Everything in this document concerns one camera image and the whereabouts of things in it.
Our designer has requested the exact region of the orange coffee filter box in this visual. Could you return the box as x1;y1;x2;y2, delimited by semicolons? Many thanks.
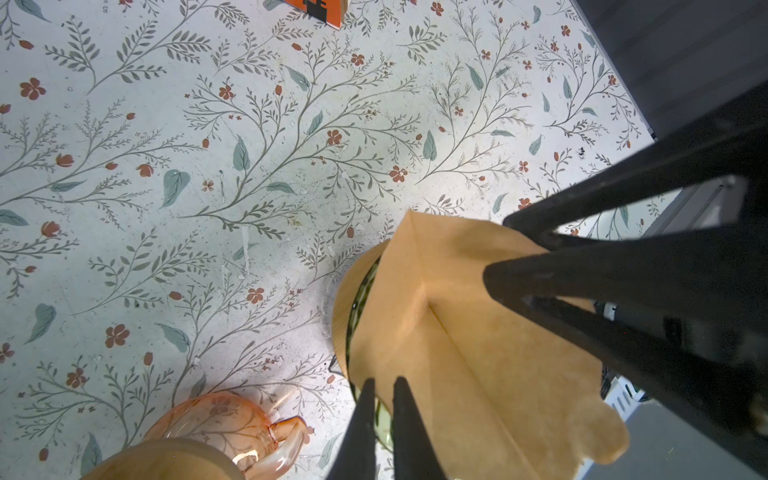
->
283;0;349;30

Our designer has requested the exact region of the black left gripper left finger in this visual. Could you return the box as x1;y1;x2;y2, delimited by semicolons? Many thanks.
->
326;379;376;480

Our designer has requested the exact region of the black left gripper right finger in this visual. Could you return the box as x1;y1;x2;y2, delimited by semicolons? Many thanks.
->
392;377;447;480

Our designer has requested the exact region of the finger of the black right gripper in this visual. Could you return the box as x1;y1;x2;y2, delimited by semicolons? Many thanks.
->
503;83;767;249
483;221;767;474

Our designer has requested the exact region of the orange glass carafe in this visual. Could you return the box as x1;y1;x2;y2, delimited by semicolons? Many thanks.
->
144;392;311;479

